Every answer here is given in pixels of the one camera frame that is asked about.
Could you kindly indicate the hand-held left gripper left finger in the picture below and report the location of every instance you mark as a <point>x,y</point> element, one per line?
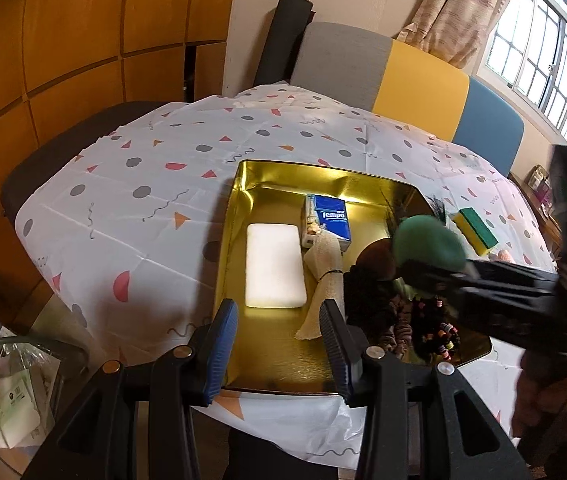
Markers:
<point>218,350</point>

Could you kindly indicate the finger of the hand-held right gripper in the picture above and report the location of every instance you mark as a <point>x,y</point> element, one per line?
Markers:
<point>513,320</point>
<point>488,277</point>

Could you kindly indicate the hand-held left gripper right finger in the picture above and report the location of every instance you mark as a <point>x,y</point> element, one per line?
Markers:
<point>336,355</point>

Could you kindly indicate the beige cloth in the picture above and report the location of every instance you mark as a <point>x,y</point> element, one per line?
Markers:
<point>323,305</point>

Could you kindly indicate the black cloth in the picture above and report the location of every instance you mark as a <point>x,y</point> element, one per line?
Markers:
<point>368,300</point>

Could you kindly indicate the white sponge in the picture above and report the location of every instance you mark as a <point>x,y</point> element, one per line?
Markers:
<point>276,265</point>

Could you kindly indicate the blue tissue pack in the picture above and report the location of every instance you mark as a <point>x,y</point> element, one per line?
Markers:
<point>328,215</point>

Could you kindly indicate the gold metal tray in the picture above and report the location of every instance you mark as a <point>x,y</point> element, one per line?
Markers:
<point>273,200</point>

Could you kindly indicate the person's right hand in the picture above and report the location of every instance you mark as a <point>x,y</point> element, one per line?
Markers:
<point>548,405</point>

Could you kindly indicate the pink and brown fluffy cloth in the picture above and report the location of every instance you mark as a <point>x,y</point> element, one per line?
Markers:
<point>505,256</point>

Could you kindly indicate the green and yellow sponge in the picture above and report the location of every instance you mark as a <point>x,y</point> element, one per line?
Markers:
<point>473,225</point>

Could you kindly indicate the wooden side table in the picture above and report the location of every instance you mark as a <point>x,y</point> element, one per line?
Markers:
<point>538,220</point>

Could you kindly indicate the brown striped scrunchie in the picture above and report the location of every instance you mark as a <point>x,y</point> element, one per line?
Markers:
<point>398,330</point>

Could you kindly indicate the purple box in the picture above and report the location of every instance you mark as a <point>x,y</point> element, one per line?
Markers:
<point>539,185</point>

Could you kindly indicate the clear plastic bag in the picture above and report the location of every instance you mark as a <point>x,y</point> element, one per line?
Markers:
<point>53,360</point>

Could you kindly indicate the white patterned tablecloth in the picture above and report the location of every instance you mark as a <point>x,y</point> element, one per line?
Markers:
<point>138,160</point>

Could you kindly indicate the window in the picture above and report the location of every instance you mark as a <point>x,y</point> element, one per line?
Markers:
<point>548,50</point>

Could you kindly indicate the grey yellow blue bench backrest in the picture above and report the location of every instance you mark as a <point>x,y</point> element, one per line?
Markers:
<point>413,75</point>

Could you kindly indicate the white paper packet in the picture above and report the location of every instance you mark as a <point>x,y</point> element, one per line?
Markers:
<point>11,410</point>

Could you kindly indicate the beige patterned curtain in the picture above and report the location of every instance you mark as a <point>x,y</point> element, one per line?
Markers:
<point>458,10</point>

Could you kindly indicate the black roll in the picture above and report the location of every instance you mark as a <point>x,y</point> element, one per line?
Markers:
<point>283,35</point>

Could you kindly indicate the wooden cabinet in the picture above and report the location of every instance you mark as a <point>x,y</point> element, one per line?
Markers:
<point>88,25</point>

